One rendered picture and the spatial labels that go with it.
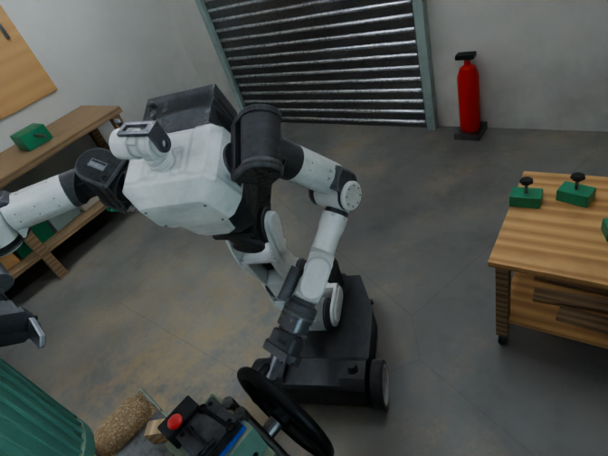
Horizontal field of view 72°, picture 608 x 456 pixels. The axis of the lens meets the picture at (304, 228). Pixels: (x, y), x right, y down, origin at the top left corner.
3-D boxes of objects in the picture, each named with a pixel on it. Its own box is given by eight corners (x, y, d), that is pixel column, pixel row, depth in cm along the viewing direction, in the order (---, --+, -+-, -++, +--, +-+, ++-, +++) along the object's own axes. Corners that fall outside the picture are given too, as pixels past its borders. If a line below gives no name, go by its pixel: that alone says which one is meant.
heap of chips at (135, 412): (157, 410, 97) (149, 403, 95) (106, 463, 91) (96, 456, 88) (139, 391, 103) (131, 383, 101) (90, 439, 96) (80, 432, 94)
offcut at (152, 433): (172, 441, 90) (162, 432, 87) (153, 444, 91) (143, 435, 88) (175, 426, 93) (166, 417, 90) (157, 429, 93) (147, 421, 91)
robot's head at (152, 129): (148, 144, 93) (127, 117, 87) (179, 143, 89) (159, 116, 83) (135, 165, 89) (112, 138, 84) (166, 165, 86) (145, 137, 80)
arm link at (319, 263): (317, 300, 114) (332, 254, 116) (319, 304, 105) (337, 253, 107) (294, 292, 114) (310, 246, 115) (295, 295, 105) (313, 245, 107)
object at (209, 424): (246, 428, 81) (235, 414, 77) (204, 479, 76) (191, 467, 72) (208, 394, 89) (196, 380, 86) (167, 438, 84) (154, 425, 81)
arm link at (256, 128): (275, 141, 103) (232, 121, 93) (302, 128, 97) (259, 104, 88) (277, 185, 100) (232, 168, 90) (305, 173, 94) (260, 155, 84)
